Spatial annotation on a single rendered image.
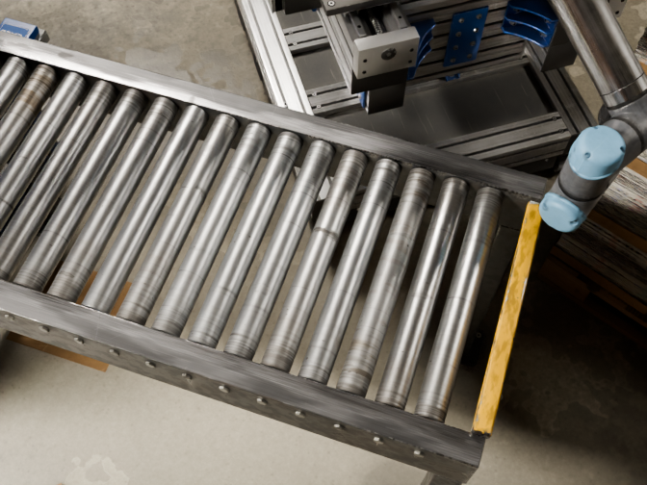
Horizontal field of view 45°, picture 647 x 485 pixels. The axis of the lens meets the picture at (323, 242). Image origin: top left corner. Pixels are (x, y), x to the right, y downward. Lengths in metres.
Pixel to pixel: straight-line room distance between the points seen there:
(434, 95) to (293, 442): 1.06
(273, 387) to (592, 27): 0.75
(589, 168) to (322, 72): 1.25
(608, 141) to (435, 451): 0.54
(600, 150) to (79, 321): 0.87
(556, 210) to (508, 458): 0.92
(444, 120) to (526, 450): 0.93
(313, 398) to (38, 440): 1.08
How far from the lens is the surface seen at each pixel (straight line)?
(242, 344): 1.28
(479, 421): 1.23
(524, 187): 1.45
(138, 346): 1.30
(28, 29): 1.86
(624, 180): 1.82
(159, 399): 2.12
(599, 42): 1.31
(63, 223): 1.45
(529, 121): 2.29
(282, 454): 2.04
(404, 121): 2.25
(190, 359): 1.28
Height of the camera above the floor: 1.98
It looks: 61 degrees down
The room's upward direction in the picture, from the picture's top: straight up
